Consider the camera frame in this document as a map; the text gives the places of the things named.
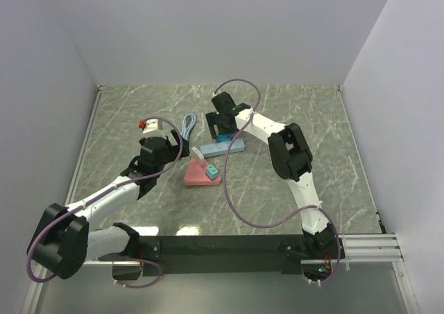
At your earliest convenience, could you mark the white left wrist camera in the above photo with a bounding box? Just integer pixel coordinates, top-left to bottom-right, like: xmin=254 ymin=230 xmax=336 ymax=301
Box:
xmin=139 ymin=119 xmax=167 ymax=139

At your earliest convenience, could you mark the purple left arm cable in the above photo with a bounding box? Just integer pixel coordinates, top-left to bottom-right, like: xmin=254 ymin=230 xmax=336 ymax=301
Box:
xmin=26 ymin=116 xmax=191 ymax=289

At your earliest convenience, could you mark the teal USB charger plug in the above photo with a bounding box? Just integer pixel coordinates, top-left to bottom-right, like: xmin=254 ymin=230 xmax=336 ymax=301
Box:
xmin=205 ymin=164 xmax=219 ymax=180

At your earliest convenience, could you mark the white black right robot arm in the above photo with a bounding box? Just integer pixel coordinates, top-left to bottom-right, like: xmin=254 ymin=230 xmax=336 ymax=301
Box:
xmin=205 ymin=92 xmax=344 ymax=260

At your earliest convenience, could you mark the white plug adapter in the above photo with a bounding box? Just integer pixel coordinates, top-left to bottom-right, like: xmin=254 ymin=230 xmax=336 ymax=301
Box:
xmin=189 ymin=147 xmax=205 ymax=166

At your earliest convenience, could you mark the blue plug adapter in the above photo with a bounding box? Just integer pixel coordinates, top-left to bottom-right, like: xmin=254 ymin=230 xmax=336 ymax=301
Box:
xmin=216 ymin=134 xmax=234 ymax=143

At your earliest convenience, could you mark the light blue power strip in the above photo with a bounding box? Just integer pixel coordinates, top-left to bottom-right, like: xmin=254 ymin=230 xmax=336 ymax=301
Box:
xmin=200 ymin=139 xmax=246 ymax=158

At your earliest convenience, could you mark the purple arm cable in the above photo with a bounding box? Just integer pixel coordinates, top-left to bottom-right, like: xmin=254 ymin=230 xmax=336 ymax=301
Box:
xmin=212 ymin=79 xmax=341 ymax=287
xmin=26 ymin=116 xmax=191 ymax=289

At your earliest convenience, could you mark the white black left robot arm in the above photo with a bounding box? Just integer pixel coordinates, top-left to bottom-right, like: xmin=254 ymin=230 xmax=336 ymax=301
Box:
xmin=26 ymin=131 xmax=189 ymax=283

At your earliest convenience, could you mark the pink triangular power strip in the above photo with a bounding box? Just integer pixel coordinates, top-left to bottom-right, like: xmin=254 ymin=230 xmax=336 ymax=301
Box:
xmin=184 ymin=159 xmax=221 ymax=186

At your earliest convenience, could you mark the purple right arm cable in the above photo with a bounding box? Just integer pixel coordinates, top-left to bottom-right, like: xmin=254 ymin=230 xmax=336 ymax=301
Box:
xmin=212 ymin=79 xmax=341 ymax=287

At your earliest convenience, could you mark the light blue power strip cable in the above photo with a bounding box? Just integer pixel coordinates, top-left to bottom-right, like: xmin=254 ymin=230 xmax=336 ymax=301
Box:
xmin=180 ymin=114 xmax=198 ymax=142

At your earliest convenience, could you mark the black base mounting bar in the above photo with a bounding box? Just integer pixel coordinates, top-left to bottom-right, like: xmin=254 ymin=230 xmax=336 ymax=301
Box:
xmin=96 ymin=234 xmax=348 ymax=281

